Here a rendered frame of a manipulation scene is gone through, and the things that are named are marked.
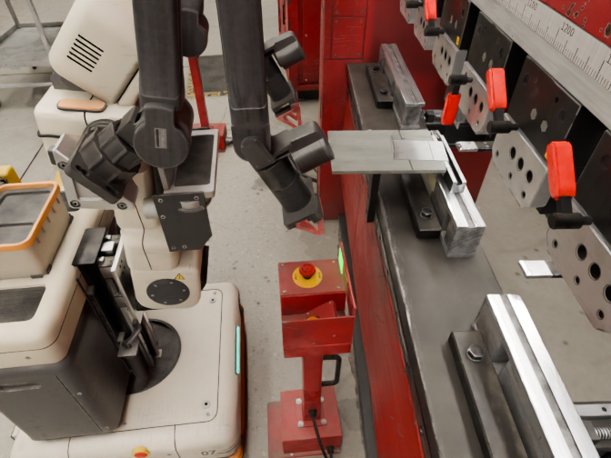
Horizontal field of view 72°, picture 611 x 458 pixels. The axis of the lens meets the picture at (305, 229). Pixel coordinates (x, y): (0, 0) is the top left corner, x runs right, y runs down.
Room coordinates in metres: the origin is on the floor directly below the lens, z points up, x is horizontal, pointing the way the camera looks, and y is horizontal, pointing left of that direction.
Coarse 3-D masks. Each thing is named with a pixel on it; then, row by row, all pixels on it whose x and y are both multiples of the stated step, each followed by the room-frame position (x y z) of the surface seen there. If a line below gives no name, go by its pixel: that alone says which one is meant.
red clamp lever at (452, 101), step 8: (448, 80) 0.73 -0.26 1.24; (456, 80) 0.72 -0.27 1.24; (464, 80) 0.72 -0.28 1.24; (472, 80) 0.72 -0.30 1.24; (456, 88) 0.72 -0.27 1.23; (448, 96) 0.72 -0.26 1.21; (456, 96) 0.72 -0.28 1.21; (448, 104) 0.72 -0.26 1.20; (456, 104) 0.72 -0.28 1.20; (448, 112) 0.72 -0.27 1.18; (448, 120) 0.72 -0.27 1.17
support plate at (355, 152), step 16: (336, 144) 0.90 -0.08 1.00; (352, 144) 0.90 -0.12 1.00; (368, 144) 0.90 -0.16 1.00; (384, 144) 0.90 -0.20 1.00; (336, 160) 0.83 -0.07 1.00; (352, 160) 0.83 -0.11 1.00; (368, 160) 0.83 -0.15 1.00; (384, 160) 0.83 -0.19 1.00; (400, 160) 0.83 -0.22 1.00; (416, 160) 0.83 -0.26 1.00
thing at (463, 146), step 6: (456, 144) 0.90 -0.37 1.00; (462, 144) 0.89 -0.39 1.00; (468, 144) 0.89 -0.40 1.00; (474, 144) 0.89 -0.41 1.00; (480, 144) 0.89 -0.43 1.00; (486, 144) 0.89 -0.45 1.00; (492, 144) 0.89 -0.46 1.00; (462, 150) 0.87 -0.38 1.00; (468, 150) 0.87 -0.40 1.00; (474, 150) 0.87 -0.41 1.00; (480, 150) 0.87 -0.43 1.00; (486, 150) 0.88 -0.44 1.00
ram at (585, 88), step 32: (480, 0) 0.80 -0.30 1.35; (544, 0) 0.59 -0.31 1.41; (576, 0) 0.52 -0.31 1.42; (608, 0) 0.47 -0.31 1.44; (512, 32) 0.65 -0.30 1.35; (608, 32) 0.45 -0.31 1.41; (544, 64) 0.54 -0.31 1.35; (576, 96) 0.45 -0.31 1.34; (608, 96) 0.40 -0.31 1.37; (608, 128) 0.38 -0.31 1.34
